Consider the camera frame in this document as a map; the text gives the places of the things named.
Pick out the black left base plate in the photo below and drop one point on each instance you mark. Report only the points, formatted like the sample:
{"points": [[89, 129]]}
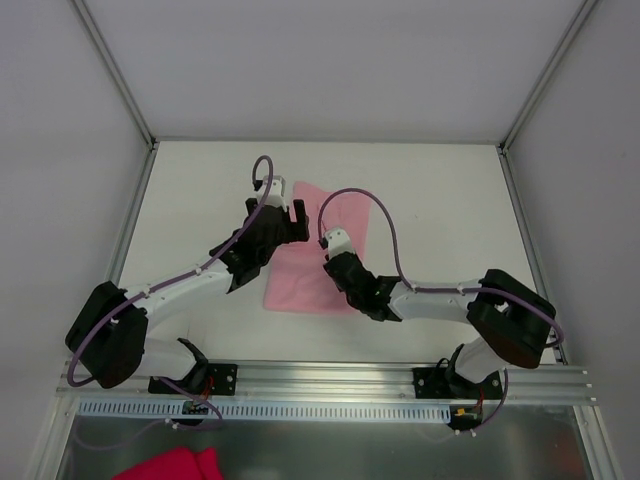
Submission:
{"points": [[202, 378]]}

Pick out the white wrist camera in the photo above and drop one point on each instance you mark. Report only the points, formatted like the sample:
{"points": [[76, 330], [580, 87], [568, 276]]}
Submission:
{"points": [[335, 242], [272, 192]]}

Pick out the right aluminium frame post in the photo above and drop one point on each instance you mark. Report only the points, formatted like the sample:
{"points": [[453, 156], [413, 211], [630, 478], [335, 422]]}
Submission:
{"points": [[576, 25]]}

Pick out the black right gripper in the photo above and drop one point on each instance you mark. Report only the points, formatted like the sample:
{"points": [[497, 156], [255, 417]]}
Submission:
{"points": [[338, 266]]}

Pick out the slotted white cable duct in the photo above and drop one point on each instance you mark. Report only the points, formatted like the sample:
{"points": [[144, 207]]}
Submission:
{"points": [[266, 411]]}

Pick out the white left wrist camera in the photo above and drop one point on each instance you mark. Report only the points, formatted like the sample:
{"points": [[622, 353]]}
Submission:
{"points": [[272, 192]]}

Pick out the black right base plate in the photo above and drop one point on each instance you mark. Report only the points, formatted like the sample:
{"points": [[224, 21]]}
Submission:
{"points": [[432, 383]]}

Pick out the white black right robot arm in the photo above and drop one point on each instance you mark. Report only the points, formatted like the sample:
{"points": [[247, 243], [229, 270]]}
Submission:
{"points": [[514, 325]]}

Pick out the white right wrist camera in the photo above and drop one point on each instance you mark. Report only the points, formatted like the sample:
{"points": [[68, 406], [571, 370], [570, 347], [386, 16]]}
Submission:
{"points": [[335, 242]]}

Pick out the pink t-shirt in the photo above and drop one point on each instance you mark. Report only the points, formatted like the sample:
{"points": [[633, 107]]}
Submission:
{"points": [[297, 282]]}

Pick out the red t-shirt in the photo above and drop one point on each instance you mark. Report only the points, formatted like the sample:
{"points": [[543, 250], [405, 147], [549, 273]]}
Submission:
{"points": [[179, 463]]}

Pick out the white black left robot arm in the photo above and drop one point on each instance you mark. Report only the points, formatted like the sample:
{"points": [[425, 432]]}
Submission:
{"points": [[109, 338]]}

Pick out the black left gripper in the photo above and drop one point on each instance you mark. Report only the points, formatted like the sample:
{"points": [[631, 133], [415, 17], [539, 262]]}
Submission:
{"points": [[279, 220]]}

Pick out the left aluminium frame post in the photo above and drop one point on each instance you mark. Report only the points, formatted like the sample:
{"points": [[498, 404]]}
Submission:
{"points": [[95, 36]]}

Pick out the aluminium frame post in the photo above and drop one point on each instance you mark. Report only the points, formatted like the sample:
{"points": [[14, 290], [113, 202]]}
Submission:
{"points": [[576, 25], [95, 36]]}

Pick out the aluminium mounting rail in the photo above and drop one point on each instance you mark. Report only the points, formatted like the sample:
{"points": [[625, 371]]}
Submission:
{"points": [[346, 382]]}

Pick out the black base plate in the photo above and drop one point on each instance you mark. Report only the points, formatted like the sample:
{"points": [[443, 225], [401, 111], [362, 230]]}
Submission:
{"points": [[202, 378], [432, 383]]}

